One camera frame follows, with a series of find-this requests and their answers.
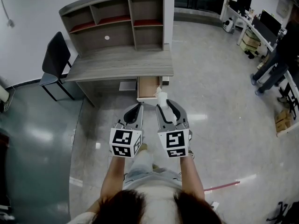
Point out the black desk partition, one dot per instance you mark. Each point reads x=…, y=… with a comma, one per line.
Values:
x=264, y=31

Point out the red floor tape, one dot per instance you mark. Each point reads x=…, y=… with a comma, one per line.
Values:
x=222, y=185

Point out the person's beige shoe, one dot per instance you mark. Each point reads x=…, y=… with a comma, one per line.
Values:
x=143, y=147

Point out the white round cap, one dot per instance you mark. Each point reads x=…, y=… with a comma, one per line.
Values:
x=107, y=37

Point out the wide black monitor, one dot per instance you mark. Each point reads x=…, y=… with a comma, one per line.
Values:
x=271, y=22

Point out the pale cardboard box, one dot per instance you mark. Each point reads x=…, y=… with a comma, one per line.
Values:
x=250, y=45
x=253, y=37

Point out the white flat panel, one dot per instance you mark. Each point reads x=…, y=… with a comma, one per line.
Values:
x=215, y=205

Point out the small white robot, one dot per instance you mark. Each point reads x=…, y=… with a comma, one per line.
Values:
x=228, y=24

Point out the person's light trousers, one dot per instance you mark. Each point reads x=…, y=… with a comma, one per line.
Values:
x=142, y=162

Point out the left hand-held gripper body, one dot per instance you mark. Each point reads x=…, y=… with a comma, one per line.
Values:
x=121, y=136

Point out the brown cardboard box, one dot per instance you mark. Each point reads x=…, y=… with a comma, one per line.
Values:
x=283, y=125
x=282, y=115

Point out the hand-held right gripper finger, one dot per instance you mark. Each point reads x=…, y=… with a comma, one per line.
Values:
x=160, y=120
x=182, y=115

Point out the black stool frame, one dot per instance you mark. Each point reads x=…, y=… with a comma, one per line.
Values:
x=289, y=99

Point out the black office chair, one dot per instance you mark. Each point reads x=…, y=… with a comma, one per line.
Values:
x=293, y=209

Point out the person's right forearm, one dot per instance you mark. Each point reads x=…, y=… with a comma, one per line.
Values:
x=191, y=176

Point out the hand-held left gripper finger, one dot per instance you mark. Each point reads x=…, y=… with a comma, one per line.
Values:
x=123, y=118
x=140, y=118

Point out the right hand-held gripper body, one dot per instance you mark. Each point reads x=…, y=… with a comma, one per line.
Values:
x=175, y=139

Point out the white floor appliance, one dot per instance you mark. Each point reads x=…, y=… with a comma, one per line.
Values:
x=3, y=93

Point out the wooden desk drawer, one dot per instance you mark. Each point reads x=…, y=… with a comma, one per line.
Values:
x=146, y=87

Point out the small black monitor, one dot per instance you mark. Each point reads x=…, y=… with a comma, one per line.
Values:
x=244, y=2

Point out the long white office desk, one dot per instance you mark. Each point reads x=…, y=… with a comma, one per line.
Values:
x=233, y=13

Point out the dark cabinet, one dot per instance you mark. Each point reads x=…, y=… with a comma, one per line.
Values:
x=3, y=167

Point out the white wall panel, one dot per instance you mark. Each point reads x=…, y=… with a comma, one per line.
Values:
x=284, y=8

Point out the grey pull-out tray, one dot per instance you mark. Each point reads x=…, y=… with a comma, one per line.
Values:
x=127, y=86

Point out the person's white shirt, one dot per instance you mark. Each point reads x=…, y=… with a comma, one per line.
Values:
x=154, y=188

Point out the grey wooden shelf hutch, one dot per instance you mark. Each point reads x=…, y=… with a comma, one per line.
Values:
x=112, y=35

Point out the person's left forearm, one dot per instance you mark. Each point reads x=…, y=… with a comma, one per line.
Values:
x=114, y=176

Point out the white cloth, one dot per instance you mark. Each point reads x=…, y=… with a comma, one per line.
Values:
x=167, y=106

